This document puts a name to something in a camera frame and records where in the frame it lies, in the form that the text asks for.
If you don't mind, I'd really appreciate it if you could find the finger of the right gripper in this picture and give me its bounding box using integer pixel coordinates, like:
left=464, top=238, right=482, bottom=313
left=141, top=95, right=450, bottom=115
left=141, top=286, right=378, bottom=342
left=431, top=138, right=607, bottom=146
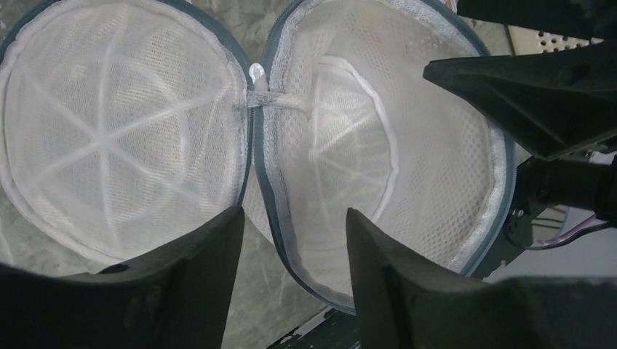
left=457, top=0, right=616, bottom=40
left=423, top=41, right=616, bottom=160

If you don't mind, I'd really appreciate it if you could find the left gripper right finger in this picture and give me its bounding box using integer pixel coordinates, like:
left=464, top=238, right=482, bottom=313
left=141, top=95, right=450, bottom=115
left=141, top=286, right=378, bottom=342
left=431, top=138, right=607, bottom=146
left=346, top=209, right=616, bottom=348

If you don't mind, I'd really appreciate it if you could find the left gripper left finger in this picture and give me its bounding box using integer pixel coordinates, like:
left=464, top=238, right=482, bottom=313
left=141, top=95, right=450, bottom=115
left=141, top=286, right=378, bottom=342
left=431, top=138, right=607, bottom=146
left=1, top=206, right=244, bottom=348

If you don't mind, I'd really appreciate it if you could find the round white mesh laundry bag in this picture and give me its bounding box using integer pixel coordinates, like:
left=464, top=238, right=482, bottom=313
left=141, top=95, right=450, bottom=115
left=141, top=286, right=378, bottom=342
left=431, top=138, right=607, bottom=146
left=1, top=1, right=515, bottom=313

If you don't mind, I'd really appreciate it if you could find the cream plastic laundry basket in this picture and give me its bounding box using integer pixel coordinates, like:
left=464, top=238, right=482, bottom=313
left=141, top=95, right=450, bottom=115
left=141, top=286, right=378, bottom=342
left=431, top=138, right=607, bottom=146
left=507, top=25, right=602, bottom=55

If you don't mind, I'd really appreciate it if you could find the black base frame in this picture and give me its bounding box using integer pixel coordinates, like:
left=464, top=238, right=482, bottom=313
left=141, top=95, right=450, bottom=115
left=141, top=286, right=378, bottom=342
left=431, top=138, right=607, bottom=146
left=274, top=158, right=616, bottom=348

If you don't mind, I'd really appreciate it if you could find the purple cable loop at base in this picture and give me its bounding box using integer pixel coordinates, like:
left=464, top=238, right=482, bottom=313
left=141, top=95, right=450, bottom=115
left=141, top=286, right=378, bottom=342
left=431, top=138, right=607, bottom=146
left=530, top=206, right=613, bottom=252

